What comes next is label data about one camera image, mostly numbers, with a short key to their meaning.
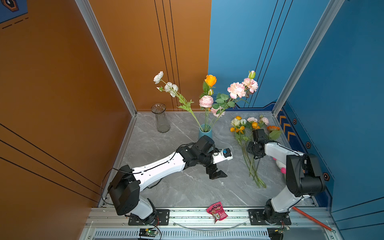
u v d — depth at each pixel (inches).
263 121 42.8
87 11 27.9
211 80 30.5
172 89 30.8
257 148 27.9
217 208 29.8
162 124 44.5
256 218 28.5
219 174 25.3
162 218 29.0
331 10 27.7
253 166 35.6
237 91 24.0
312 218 28.6
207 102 29.1
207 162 25.4
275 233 27.5
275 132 40.1
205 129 33.9
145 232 28.0
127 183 18.5
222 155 24.8
